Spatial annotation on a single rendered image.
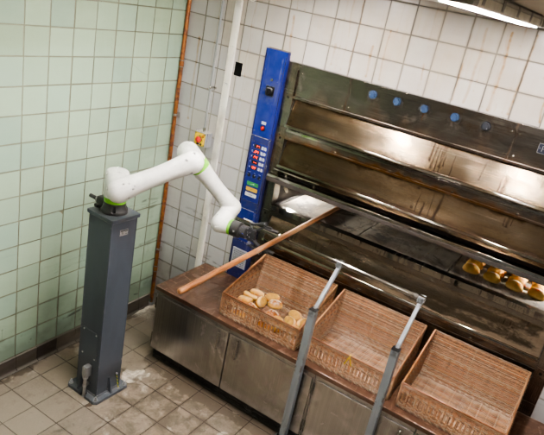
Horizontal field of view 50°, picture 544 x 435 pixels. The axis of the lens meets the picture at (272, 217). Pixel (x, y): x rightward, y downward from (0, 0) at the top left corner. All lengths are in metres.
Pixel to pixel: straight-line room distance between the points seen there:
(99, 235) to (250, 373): 1.22
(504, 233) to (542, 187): 0.31
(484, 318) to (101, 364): 2.24
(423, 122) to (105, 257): 1.90
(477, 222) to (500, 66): 0.82
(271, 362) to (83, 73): 1.99
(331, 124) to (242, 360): 1.52
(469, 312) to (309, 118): 1.46
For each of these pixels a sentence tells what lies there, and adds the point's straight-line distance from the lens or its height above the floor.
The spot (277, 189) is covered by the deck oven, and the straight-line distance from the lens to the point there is 3.84.
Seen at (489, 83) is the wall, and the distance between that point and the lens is 3.23.
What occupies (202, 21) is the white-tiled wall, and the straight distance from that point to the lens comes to 4.03.
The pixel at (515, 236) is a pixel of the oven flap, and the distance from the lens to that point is 3.32.
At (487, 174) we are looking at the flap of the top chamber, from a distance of 3.28.
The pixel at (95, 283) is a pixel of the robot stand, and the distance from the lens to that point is 3.47.
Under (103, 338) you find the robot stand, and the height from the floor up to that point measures 0.44.
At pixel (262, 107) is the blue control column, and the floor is 1.79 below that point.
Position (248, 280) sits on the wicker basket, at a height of 0.72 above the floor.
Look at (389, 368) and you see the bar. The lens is 3.10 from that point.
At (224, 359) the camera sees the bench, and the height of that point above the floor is 0.32.
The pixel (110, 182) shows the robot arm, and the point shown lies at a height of 1.43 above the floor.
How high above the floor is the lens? 2.50
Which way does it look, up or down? 21 degrees down
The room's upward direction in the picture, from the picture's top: 11 degrees clockwise
